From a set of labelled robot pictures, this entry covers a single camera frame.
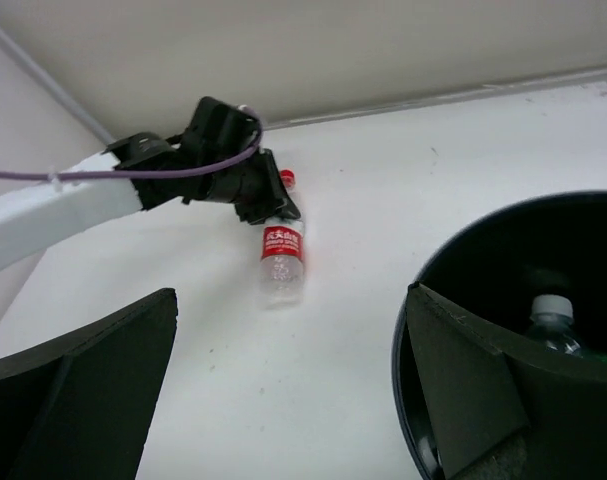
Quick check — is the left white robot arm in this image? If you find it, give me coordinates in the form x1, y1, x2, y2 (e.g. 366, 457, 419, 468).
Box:
0, 96, 302, 272

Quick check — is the clear bottle red cap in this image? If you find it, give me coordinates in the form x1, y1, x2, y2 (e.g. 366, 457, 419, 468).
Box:
259, 169, 306, 309

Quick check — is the dark blue round bin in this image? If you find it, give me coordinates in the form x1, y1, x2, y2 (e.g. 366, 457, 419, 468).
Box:
392, 192, 607, 479

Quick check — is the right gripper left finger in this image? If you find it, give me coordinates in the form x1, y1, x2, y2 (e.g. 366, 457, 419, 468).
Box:
0, 288, 177, 479

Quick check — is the aluminium table edge rail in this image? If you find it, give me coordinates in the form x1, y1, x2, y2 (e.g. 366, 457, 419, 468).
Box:
0, 1, 607, 136

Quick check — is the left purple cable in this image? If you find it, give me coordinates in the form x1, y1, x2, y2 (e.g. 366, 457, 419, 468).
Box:
0, 104, 265, 182

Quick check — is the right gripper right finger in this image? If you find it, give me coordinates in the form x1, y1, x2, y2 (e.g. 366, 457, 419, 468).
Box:
406, 283, 607, 479

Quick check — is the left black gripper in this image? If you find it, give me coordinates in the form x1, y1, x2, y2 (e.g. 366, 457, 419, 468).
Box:
169, 96, 302, 224

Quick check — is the clear bottle blue white label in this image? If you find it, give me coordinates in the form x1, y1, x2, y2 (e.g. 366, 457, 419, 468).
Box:
525, 294, 584, 357

